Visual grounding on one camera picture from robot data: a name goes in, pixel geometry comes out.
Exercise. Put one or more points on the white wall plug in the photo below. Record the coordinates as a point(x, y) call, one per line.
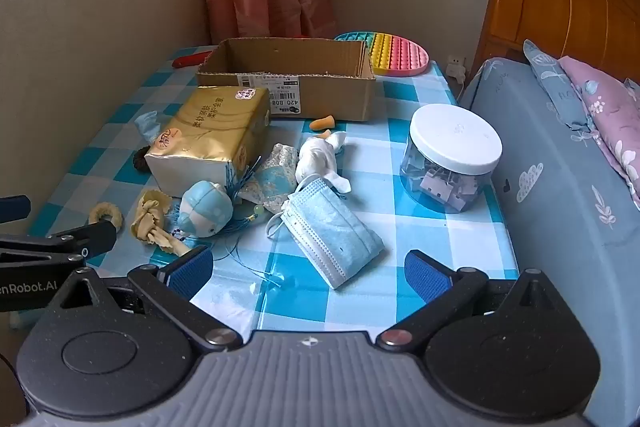
point(454, 68)

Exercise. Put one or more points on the pink floral pillow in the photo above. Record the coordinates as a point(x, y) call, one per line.
point(605, 107)

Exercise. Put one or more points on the gold tissue pack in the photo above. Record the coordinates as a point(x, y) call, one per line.
point(210, 142)

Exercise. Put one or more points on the cardboard box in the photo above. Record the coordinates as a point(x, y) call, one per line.
point(320, 92)

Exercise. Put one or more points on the blue floral pillow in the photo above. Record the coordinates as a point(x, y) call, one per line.
point(550, 82)

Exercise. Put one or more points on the blue checkered tablecloth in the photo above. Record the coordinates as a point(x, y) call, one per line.
point(450, 232)

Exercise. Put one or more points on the bed with blue sheet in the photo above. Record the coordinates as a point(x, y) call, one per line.
point(550, 217)

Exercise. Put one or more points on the red folding fan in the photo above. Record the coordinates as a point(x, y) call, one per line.
point(192, 58)

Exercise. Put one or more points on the blue plush doll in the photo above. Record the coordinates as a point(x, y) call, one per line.
point(205, 207)

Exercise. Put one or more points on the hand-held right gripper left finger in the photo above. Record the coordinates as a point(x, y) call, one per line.
point(189, 274)

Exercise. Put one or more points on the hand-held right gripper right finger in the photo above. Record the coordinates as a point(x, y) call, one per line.
point(425, 276)

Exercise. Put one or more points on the binder clips heap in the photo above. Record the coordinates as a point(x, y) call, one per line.
point(440, 187)

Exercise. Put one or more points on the rainbow silicone bubble toy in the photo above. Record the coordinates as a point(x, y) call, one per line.
point(400, 54)

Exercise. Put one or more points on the clear jar with white lid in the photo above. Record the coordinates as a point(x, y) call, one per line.
point(455, 137)

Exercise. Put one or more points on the embroidered sachet with blue tassel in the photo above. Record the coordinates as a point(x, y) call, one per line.
point(272, 177)

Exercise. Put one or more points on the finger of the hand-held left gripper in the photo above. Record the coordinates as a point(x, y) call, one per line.
point(75, 239)
point(14, 208)

